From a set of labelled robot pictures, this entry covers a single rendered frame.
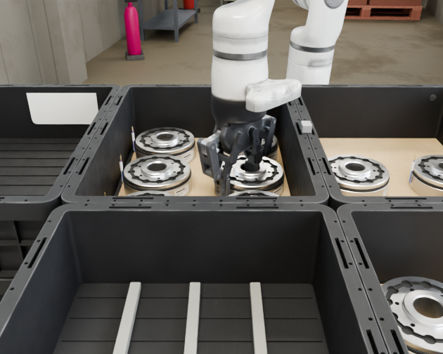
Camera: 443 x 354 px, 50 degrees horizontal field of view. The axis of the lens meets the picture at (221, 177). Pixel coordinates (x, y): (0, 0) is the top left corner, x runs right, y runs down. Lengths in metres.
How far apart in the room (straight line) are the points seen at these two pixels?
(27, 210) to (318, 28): 0.64
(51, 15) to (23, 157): 2.89
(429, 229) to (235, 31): 0.31
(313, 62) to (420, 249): 0.53
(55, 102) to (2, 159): 0.14
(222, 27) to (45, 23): 3.22
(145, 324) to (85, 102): 0.50
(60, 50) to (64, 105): 2.86
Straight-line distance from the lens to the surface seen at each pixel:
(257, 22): 0.60
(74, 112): 0.92
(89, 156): 0.63
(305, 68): 1.00
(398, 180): 0.81
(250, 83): 0.61
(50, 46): 3.81
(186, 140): 0.82
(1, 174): 0.85
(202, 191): 0.73
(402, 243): 0.56
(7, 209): 0.57
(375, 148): 0.90
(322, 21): 0.97
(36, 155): 0.90
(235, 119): 0.62
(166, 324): 0.52
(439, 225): 0.56
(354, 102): 0.91
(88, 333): 0.53
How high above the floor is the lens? 1.21
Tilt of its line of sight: 30 degrees down
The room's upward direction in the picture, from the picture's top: straight up
